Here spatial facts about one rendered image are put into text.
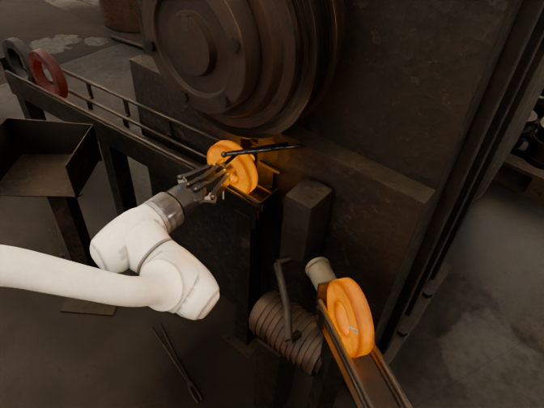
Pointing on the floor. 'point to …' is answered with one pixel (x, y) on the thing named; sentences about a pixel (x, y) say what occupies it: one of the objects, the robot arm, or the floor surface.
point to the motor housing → (306, 353)
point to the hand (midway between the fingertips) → (231, 163)
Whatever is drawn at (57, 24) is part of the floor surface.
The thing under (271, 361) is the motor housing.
